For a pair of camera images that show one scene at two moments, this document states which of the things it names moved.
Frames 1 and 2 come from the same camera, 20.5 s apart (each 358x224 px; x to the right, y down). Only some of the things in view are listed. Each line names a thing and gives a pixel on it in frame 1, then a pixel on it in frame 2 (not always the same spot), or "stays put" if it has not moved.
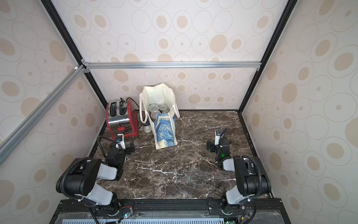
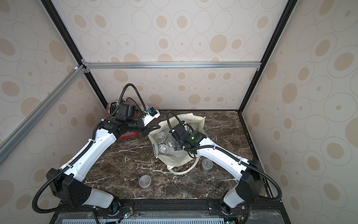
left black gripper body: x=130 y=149 -> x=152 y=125
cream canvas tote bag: x=163 y=130 -> x=179 y=161
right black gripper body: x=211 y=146 -> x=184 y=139
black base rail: x=257 y=211 stays put
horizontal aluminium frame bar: x=171 y=65 stays put
